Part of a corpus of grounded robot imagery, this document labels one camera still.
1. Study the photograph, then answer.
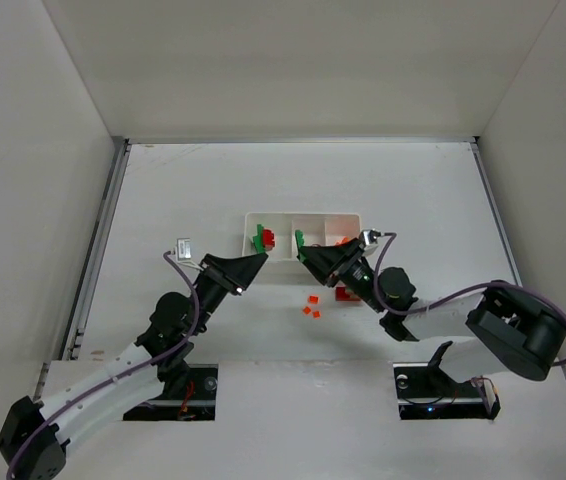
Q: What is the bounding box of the small green duplo brick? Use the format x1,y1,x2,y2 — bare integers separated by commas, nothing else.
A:
294,229,305,263

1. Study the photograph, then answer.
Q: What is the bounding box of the red curved duplo brick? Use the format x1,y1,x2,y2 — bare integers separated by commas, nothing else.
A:
261,229,275,251

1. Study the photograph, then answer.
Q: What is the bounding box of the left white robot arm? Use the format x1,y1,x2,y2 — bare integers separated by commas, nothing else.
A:
0,253,268,479

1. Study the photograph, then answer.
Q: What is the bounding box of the white three-compartment plastic bin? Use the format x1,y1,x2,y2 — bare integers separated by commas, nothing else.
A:
242,212,362,263

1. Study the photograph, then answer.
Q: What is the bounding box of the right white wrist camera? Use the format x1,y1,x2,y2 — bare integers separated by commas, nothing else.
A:
358,229,384,256

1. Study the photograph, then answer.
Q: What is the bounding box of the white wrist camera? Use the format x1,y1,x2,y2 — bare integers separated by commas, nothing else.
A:
358,229,384,256
173,238,193,262

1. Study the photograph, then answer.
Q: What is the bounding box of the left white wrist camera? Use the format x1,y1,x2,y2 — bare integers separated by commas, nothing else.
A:
173,238,193,262

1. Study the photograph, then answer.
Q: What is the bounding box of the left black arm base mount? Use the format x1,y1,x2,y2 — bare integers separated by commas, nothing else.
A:
122,364,219,422

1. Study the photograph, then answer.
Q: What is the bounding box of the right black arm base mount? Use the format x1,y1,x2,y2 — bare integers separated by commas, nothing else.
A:
393,341,501,421

